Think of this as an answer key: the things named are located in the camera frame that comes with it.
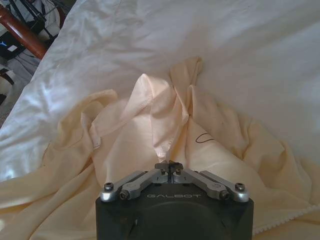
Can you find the silver-barred black right gripper left finger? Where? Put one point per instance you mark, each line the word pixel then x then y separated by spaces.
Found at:
pixel 136 183

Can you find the silver-barred black right gripper right finger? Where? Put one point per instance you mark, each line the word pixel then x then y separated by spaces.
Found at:
pixel 207 183

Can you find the cream yellow garment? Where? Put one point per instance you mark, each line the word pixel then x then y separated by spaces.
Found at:
pixel 125 150

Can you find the white bed sheet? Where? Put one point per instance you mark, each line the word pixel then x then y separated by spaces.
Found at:
pixel 175 45

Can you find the black and white backpack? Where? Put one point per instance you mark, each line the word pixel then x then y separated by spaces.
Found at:
pixel 37 17

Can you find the reddish brown wooden bed frame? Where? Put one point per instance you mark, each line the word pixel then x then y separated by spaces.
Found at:
pixel 23 32

